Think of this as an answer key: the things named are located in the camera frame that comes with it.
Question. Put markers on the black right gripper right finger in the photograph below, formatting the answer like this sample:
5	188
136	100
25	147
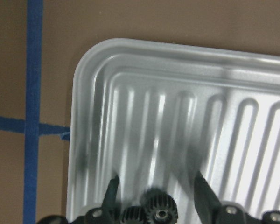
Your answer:
206	202

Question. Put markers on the small black gear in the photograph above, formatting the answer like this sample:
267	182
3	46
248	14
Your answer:
133	215

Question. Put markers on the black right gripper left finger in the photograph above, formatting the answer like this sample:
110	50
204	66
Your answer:
111	194

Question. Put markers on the grey metal tray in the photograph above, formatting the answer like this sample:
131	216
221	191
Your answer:
154	114

